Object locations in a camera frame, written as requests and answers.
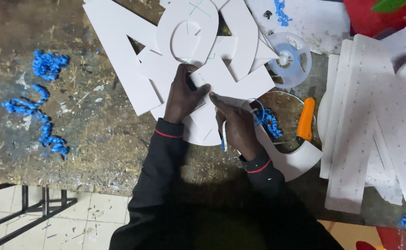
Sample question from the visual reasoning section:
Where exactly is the person's left hand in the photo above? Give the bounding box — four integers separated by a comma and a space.
164, 63, 211, 124

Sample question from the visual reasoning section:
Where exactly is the person's right hand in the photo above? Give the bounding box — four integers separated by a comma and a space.
209, 92, 265, 161

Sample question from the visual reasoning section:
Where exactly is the white adhesive strip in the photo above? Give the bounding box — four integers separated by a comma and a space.
221, 120, 229, 152

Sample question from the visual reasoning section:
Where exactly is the white angular foam letter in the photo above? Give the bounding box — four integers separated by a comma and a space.
138, 35, 276, 108

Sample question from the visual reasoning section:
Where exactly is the blue curled backing on strip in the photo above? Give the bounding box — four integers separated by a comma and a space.
250, 99, 283, 140

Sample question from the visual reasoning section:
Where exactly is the white rounded foam letter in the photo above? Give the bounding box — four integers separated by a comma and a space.
150, 99, 226, 147

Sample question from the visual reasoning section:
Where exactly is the white curved foam band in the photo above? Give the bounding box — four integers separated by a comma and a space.
242, 98, 324, 182

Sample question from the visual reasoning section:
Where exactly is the white triangular foam letter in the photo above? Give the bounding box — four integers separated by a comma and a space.
83, 0, 164, 117

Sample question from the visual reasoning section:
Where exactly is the clear plastic reel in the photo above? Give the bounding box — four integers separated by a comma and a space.
265, 32, 313, 89

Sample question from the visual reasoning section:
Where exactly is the white small pointed foam piece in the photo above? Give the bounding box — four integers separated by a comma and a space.
251, 31, 280, 72

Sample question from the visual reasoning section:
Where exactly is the white round marked foam letter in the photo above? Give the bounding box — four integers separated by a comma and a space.
156, 0, 220, 68

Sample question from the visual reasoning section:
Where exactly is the white slanted foam letter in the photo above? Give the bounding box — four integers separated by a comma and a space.
220, 0, 259, 82

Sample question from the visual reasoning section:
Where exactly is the person's black sweater torso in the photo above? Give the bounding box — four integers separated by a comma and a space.
108, 174, 345, 250

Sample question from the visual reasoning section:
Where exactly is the thin blue curled backing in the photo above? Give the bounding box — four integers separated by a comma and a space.
274, 0, 293, 27

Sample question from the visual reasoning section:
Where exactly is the white stained board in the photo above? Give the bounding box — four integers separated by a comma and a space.
245, 0, 351, 56

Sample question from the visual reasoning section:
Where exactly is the stack of perforated white letters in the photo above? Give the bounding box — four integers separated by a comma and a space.
319, 21, 406, 215

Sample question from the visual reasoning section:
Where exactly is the small heap blue curled backing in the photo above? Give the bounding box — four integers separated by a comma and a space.
32, 49, 71, 81

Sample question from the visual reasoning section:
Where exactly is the long trail blue curled backing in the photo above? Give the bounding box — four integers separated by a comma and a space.
1, 84, 71, 162

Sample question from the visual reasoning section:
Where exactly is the large red object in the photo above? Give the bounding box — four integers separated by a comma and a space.
343, 0, 406, 38

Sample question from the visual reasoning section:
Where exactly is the red rounded object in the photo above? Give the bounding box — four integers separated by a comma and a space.
355, 226, 406, 250

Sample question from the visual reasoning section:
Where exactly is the green object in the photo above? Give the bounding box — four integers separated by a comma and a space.
371, 0, 406, 14

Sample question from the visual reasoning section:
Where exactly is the orange-handled knife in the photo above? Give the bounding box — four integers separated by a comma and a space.
295, 97, 317, 148

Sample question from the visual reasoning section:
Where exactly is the black metal frame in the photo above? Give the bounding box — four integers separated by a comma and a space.
0, 181, 79, 250

